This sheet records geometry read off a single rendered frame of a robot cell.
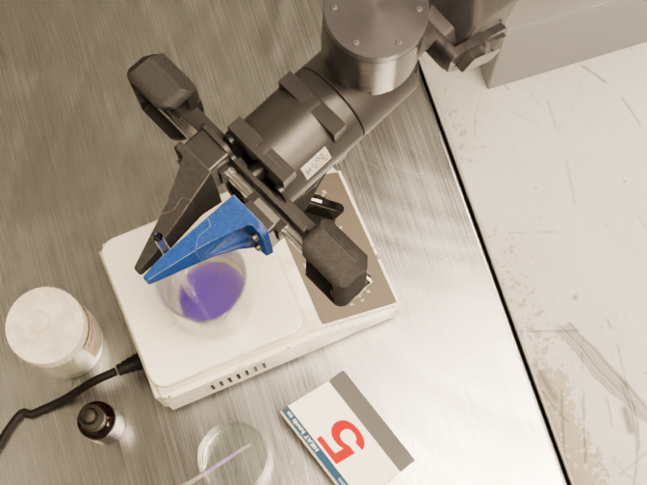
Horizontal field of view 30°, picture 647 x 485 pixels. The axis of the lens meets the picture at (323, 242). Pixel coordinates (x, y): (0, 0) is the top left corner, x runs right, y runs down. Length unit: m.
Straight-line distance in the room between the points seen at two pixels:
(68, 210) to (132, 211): 0.05
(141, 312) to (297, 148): 0.24
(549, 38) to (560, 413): 0.29
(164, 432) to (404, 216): 0.26
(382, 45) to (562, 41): 0.36
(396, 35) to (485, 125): 0.38
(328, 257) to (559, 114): 0.40
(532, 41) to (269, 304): 0.29
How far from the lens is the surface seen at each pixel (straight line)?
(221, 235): 0.70
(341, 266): 0.68
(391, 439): 0.95
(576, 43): 1.01
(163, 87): 0.72
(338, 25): 0.65
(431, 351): 0.97
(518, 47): 0.97
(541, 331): 0.98
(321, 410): 0.94
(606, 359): 0.99
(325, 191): 0.96
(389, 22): 0.65
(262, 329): 0.88
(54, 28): 1.08
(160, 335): 0.89
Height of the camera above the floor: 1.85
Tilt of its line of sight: 75 degrees down
